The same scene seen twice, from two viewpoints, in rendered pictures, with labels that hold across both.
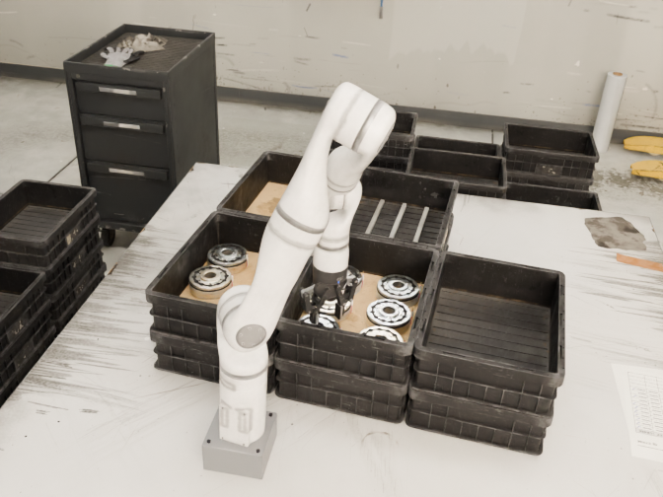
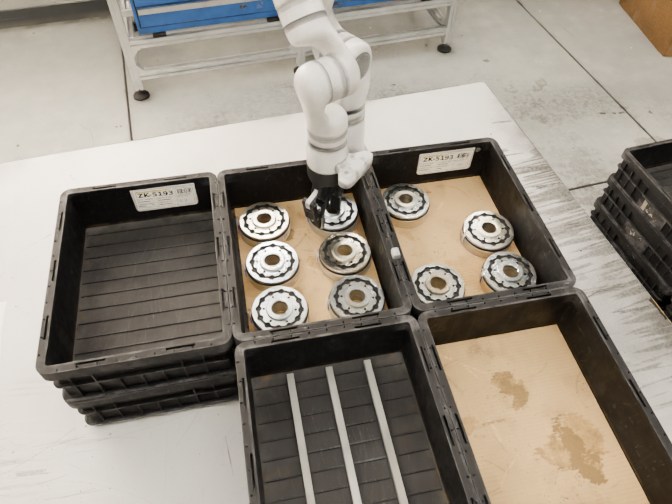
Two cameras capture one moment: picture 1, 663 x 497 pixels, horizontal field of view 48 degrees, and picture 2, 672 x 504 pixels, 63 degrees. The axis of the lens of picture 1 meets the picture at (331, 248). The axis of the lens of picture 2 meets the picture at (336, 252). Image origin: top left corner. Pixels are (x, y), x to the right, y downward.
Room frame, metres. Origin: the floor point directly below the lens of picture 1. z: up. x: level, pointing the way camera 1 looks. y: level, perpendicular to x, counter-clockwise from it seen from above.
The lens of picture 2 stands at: (1.99, -0.31, 1.70)
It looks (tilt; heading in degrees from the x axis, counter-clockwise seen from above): 52 degrees down; 153
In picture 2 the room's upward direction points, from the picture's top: 2 degrees clockwise
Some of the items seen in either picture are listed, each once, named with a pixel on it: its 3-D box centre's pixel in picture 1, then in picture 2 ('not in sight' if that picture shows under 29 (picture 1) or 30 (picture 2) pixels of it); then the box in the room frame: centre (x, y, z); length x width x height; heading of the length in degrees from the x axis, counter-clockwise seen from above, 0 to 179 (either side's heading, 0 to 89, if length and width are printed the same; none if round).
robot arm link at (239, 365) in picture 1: (244, 332); (345, 74); (1.08, 0.15, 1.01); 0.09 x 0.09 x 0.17; 19
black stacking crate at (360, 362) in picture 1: (361, 304); (306, 255); (1.39, -0.08, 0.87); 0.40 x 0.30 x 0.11; 166
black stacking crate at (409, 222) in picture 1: (394, 223); (351, 463); (1.78, -0.17, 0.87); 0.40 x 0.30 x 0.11; 166
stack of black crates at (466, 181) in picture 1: (450, 214); not in sight; (2.75, -0.50, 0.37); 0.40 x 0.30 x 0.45; 81
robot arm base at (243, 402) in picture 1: (243, 395); (345, 132); (1.08, 0.16, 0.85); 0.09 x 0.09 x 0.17; 73
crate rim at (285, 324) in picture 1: (362, 286); (305, 238); (1.39, -0.08, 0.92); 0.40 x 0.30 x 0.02; 166
